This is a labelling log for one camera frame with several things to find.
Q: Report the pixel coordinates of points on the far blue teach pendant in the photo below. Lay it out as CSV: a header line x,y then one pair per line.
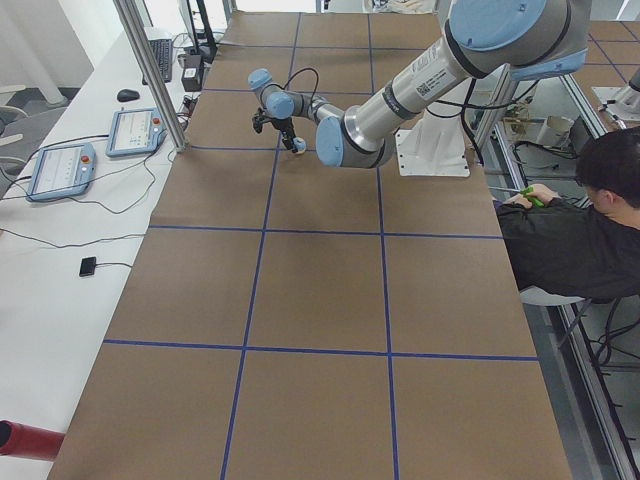
x,y
135,132

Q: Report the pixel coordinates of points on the white camera pillar with base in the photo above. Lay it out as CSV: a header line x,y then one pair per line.
x,y
436,146

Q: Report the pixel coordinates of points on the green handled screwdriver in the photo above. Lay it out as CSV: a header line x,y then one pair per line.
x,y
527,194

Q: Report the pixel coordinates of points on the red cylinder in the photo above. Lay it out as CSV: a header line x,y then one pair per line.
x,y
25,441

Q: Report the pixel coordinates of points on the blue service bell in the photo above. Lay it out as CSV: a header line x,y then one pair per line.
x,y
301,146

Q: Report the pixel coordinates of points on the near blue teach pendant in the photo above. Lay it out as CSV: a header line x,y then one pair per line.
x,y
62,171

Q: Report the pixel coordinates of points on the small black square puck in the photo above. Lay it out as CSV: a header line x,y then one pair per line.
x,y
87,266

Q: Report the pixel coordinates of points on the black keyboard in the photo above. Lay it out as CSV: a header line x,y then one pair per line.
x,y
162,50

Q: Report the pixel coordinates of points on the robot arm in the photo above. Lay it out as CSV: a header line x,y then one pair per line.
x,y
538,39

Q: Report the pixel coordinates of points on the blue teach pendant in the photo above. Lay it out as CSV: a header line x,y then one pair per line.
x,y
135,132
62,171

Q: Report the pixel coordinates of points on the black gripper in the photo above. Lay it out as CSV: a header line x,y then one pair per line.
x,y
283,125

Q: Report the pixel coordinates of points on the seated person in black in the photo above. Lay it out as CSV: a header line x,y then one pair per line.
x,y
590,252

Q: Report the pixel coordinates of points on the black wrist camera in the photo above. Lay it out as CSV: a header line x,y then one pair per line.
x,y
259,119

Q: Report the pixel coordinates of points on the aluminium frame post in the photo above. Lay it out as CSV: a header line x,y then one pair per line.
x,y
133,26

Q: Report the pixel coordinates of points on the black power adapter box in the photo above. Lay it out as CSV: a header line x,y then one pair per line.
x,y
192,73

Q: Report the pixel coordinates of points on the black computer mouse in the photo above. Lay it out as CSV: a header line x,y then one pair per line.
x,y
127,95

